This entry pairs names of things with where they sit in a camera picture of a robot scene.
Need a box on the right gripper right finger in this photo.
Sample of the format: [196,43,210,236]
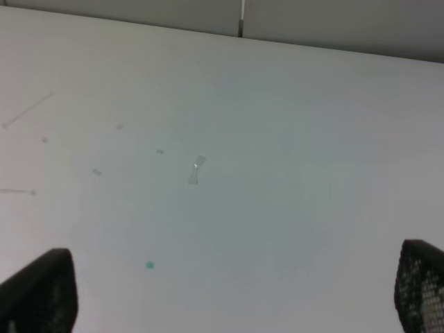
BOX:
[394,239,443,333]

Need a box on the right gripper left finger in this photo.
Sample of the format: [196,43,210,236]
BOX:
[1,248,78,332]

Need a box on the twisted clear tape piece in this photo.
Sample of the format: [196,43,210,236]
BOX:
[187,155,206,185]

